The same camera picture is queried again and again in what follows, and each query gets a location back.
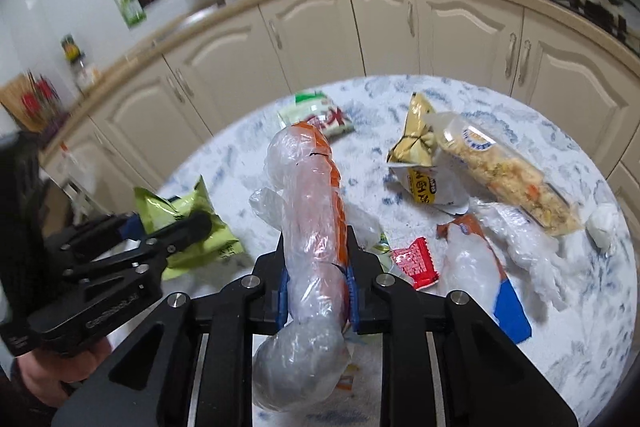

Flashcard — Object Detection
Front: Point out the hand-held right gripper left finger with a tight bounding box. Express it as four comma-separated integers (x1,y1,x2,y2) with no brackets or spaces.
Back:
51,231,292,427

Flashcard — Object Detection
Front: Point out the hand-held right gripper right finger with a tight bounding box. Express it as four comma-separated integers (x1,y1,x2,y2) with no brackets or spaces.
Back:
344,226,577,427

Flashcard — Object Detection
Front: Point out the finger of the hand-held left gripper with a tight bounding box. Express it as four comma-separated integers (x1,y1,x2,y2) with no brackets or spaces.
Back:
45,212,213,260
62,239,177,294

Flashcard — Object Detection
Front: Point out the orange clear plastic wrapper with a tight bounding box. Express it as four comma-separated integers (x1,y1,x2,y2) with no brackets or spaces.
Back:
249,122,383,414

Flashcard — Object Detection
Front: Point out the white orange blue wrapper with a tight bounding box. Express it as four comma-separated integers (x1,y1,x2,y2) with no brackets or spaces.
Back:
436,214,533,346

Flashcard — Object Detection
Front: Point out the person's left hand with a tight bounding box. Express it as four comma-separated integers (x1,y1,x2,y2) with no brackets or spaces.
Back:
11,338,114,404

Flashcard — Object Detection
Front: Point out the small red packet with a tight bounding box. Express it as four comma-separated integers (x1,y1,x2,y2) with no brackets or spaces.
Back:
390,237,442,291

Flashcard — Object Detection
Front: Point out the white yellow label packet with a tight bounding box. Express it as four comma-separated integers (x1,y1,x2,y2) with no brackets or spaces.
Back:
391,163,472,217

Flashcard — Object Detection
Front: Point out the green red snack packet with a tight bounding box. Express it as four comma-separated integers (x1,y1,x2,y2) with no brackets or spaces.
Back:
277,91,357,138

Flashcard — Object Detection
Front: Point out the yellow black snack packet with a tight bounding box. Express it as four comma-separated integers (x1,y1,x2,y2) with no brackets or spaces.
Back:
387,93,443,168

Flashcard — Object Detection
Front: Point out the crumpled clear plastic film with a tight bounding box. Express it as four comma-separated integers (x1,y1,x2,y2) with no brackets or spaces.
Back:
474,201,562,309

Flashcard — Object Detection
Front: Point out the blue patterned white tablecloth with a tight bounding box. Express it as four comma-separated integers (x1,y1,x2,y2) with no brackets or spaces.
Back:
155,76,637,427

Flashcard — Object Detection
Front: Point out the wooden utensil holder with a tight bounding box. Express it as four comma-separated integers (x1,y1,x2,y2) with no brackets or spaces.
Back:
0,71,67,134

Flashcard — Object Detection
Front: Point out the glass jar with yellow lid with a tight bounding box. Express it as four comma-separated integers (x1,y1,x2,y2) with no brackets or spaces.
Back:
61,34,100,94

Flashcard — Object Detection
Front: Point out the clear bag of crackers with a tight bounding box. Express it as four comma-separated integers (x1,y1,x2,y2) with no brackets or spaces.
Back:
424,111,584,239

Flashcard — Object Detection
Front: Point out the green dish soap bottle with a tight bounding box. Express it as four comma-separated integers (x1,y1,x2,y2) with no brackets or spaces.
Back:
120,0,149,28

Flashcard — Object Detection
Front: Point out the cream kitchen cabinet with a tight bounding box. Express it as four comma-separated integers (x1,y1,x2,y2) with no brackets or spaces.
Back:
37,0,640,218

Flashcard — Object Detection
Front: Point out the white crumpled tissue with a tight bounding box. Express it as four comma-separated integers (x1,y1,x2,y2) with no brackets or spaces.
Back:
584,203,622,254

